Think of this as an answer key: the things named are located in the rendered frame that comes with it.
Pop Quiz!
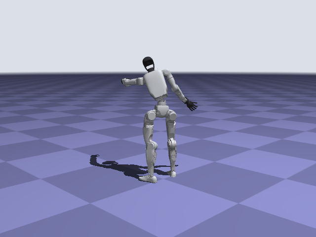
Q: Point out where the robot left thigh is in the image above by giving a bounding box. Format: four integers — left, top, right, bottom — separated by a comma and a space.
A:
143, 110, 158, 150

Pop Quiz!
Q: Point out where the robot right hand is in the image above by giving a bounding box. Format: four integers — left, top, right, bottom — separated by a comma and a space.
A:
185, 97, 197, 111

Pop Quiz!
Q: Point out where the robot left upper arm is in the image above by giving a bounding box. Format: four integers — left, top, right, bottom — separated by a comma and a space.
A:
124, 78, 145, 86

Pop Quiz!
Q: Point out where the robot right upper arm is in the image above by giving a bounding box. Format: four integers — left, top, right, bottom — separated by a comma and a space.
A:
161, 69, 179, 92

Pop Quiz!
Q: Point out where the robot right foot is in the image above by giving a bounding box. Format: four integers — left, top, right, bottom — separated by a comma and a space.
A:
167, 170, 176, 177

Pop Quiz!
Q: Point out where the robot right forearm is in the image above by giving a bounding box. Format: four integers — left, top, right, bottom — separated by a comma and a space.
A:
175, 85, 187, 103

